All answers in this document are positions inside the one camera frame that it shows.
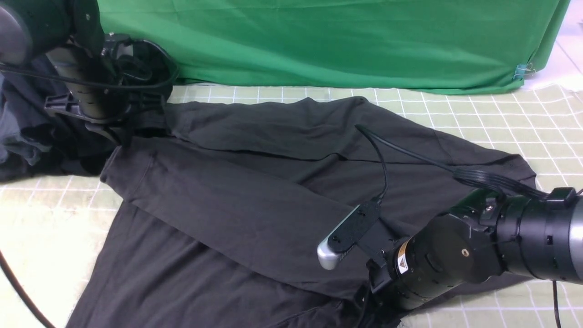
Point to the green backdrop cloth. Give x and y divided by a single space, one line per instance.
448 47

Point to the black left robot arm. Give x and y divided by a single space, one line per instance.
111 77

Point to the light green grid tablecloth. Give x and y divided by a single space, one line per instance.
52 228

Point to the pile of dark clothes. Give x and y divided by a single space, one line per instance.
33 143

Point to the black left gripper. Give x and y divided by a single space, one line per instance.
115 115

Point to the gray long-sleeve top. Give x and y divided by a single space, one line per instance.
220 222

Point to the teal binder clip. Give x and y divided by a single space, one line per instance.
523 71

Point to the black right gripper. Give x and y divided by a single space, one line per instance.
453 254

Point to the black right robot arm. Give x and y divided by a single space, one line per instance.
541 239

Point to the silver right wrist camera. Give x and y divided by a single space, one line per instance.
346 235

